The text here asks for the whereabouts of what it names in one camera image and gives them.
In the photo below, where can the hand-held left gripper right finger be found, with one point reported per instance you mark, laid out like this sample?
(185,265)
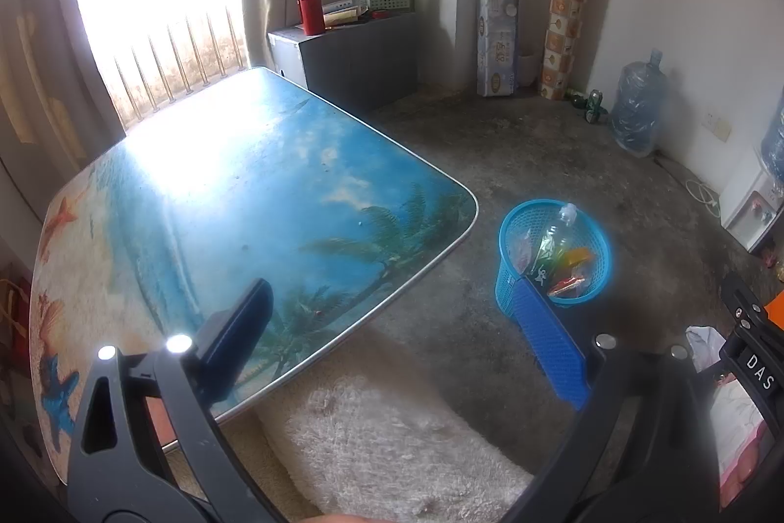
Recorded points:
(551,342)

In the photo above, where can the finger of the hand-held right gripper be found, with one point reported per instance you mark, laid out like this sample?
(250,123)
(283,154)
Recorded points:
(744,314)

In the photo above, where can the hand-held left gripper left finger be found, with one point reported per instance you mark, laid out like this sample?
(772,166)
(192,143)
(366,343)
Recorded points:
(236,339)

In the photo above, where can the red drink can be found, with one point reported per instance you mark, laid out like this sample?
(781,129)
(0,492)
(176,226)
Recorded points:
(568,287)

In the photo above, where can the clear torn red-print plastic bag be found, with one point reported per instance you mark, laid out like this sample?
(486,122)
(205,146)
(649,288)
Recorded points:
(520,250)

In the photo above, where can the clear plastic bottle green label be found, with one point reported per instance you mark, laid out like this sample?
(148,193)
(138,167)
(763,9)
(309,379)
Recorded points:
(554,241)

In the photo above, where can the blue plastic mesh basket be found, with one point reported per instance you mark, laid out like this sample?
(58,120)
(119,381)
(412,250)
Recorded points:
(603,253)

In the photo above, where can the white crumpled cloth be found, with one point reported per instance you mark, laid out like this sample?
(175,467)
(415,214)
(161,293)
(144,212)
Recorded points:
(704,342)

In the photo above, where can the person's pink clothing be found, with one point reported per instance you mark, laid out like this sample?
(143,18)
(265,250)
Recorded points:
(741,425)

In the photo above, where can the white water dispenser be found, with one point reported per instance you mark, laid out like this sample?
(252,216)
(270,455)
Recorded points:
(747,216)

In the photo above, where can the beach print folding table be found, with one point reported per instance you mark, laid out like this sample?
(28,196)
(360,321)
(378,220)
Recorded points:
(245,180)

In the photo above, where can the large blue water jug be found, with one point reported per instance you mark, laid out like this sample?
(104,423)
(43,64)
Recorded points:
(637,106)
(775,140)

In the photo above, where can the white fluffy rug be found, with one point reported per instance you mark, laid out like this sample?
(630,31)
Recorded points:
(380,449)

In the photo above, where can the red gift bag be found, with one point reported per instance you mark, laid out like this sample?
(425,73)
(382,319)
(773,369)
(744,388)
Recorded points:
(12,314)

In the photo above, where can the white plastic bin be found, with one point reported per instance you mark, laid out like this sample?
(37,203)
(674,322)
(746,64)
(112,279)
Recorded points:
(530,69)

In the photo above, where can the metal window grille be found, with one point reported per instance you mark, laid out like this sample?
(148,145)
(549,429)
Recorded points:
(177,63)

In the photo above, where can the dark grey cabinet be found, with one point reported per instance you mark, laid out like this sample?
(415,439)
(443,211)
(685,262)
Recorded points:
(355,63)

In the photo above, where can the toilet paper pack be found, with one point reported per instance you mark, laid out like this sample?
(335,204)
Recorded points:
(497,42)

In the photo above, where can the rolled printed mat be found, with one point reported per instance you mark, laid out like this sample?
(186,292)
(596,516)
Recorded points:
(566,8)

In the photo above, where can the red thermos bottle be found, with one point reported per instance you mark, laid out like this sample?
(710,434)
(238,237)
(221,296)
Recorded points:
(311,11)

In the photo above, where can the stack of papers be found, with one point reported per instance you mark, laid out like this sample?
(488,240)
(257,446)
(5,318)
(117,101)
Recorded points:
(343,12)

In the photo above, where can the wall socket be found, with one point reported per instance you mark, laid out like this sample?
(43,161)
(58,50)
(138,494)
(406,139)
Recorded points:
(718,126)

